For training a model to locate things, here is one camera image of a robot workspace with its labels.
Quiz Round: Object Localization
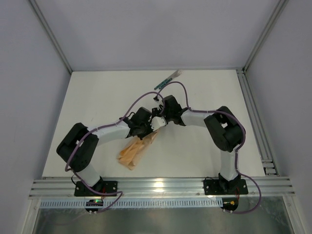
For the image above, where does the right side frame rail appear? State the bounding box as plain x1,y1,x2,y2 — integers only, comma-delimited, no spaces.
236,68,279,176

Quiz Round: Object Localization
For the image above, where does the frame post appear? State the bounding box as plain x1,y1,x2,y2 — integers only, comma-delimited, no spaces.
27,0,73,75
242,0,289,72

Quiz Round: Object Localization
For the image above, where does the controller board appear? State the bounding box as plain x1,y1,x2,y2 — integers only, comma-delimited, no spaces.
221,197,239,213
85,199,103,215

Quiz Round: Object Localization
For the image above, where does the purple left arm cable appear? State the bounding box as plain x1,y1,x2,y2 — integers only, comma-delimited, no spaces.
64,91,166,215

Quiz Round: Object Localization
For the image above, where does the left back frame post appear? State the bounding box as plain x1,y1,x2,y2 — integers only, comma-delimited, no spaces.
27,0,73,75

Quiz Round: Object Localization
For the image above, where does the right controller board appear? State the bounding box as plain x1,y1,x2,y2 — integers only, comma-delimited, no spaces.
221,197,239,213

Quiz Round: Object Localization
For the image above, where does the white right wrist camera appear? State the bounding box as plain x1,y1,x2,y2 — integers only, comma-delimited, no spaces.
153,96,163,111

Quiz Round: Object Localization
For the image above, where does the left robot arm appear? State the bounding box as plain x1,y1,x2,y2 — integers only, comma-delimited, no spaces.
56,107,157,195

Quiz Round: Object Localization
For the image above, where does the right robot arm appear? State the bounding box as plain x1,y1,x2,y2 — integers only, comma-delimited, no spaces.
152,95,249,195

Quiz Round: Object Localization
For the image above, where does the white slotted cable duct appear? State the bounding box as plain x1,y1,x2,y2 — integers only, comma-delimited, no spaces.
39,197,222,209

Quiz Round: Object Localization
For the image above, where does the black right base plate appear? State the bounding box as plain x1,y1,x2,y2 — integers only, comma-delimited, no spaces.
203,178,249,195

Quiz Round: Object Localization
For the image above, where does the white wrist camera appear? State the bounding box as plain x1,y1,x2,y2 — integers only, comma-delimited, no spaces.
150,117,167,132
153,96,163,111

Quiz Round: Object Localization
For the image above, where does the left controller board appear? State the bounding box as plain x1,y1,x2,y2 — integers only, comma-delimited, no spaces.
85,199,103,215

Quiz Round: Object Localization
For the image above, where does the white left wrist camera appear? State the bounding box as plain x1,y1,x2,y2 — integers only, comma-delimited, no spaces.
150,117,167,132

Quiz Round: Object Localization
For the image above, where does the peach satin napkin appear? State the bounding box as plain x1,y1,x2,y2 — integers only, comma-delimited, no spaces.
117,130,159,170

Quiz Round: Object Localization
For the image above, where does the green handled knife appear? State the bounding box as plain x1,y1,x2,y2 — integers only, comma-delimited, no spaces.
154,73,179,90

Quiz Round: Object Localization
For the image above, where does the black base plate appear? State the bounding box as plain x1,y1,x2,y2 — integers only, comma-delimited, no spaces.
203,178,249,195
74,181,117,197

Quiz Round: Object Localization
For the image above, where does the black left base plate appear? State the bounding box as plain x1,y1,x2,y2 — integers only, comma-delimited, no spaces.
74,181,117,197

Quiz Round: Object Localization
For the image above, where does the right back frame post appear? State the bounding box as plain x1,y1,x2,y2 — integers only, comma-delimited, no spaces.
242,0,289,72

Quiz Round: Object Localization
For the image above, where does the aluminium frame rail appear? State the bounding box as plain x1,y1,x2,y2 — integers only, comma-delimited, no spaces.
29,176,295,199

